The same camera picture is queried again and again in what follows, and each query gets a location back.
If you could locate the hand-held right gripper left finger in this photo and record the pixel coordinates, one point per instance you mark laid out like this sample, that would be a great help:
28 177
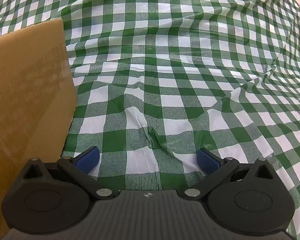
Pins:
88 159

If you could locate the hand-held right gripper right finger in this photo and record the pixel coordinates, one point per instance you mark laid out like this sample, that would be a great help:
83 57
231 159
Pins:
208 160

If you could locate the brown cardboard box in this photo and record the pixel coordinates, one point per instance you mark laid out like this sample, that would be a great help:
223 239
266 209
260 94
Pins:
27 92

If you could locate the green white checked cloth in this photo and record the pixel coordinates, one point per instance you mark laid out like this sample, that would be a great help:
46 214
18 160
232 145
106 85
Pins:
180 67

